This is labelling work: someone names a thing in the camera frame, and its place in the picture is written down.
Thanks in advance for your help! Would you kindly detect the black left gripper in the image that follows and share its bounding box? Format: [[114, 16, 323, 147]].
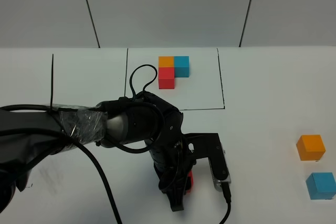
[[150, 140, 196, 211]]

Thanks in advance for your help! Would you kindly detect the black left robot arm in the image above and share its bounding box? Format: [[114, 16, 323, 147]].
[[1, 92, 194, 211]]

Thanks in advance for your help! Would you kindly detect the red template cube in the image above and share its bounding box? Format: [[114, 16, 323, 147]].
[[158, 67, 175, 89]]

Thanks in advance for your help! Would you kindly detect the blue template cube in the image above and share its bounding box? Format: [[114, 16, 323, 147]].
[[174, 56, 190, 78]]

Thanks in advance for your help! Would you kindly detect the orange template cube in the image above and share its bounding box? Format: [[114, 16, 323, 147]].
[[159, 56, 174, 68]]

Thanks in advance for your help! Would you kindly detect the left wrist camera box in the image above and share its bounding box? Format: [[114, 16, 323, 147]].
[[185, 133, 230, 194]]

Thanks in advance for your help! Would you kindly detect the black left camera cable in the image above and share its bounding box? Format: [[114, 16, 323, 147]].
[[0, 63, 233, 224]]

